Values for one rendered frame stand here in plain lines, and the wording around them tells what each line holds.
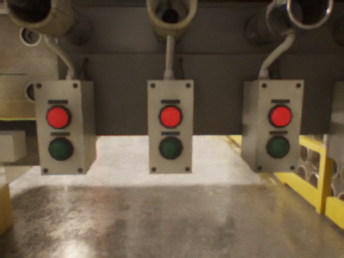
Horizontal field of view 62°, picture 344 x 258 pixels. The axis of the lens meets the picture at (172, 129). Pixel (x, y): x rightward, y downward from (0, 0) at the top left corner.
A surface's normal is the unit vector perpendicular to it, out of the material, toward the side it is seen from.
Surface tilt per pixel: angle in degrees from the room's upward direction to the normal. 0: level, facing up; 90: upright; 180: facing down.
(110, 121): 90
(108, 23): 90
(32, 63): 90
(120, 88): 90
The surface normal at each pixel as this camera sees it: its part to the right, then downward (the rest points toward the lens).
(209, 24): 0.04, 0.17
